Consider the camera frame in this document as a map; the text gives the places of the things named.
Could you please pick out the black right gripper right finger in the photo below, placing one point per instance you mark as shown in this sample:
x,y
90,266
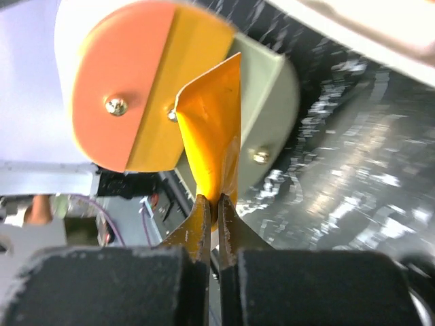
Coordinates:
x,y
261,285

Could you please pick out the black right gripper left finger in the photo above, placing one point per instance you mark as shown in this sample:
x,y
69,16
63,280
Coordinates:
x,y
163,285

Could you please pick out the orange white tube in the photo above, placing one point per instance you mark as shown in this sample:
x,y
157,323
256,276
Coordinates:
x,y
208,111

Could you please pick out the pink yellow drawer box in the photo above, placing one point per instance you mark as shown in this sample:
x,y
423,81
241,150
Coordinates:
x,y
122,63

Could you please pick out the white plastic tray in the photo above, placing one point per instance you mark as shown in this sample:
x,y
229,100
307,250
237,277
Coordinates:
x,y
399,34

